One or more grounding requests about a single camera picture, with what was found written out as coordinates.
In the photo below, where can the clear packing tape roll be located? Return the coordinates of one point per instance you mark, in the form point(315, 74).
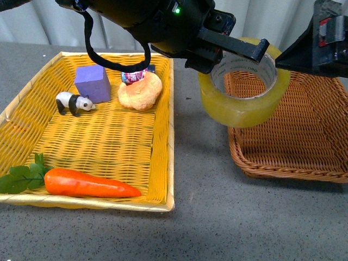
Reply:
point(240, 112)

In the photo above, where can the toy panda figurine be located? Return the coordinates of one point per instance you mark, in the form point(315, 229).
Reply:
point(73, 102)

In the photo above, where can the yellow woven basket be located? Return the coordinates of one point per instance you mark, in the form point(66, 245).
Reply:
point(135, 147)

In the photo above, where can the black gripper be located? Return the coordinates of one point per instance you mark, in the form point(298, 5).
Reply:
point(197, 32)

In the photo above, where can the purple foam cube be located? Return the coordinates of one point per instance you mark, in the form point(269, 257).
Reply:
point(92, 81)

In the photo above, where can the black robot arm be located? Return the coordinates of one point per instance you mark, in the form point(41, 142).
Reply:
point(136, 17)

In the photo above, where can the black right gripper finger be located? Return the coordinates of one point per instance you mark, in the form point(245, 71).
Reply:
point(321, 50)

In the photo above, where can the brown wicker basket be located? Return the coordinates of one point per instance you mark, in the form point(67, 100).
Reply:
point(305, 138)

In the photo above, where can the small pink labelled can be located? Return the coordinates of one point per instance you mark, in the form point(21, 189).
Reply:
point(130, 78)

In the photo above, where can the toy orange carrot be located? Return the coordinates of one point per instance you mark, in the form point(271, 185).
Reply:
point(62, 182)

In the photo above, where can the toy croissant bread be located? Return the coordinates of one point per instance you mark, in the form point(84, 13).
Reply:
point(140, 95)

